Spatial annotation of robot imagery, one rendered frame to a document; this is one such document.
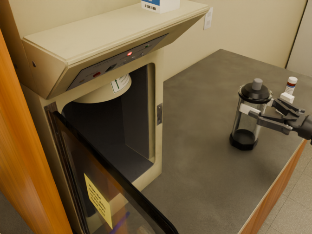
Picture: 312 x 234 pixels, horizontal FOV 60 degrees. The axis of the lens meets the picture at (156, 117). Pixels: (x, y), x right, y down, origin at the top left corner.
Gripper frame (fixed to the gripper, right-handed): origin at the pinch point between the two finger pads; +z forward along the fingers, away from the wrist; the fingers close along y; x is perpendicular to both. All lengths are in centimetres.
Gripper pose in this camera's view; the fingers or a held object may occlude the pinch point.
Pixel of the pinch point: (253, 103)
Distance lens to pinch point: 98.7
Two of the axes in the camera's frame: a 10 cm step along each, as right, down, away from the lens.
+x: -0.2, 7.9, 6.2
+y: -6.7, 4.5, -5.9
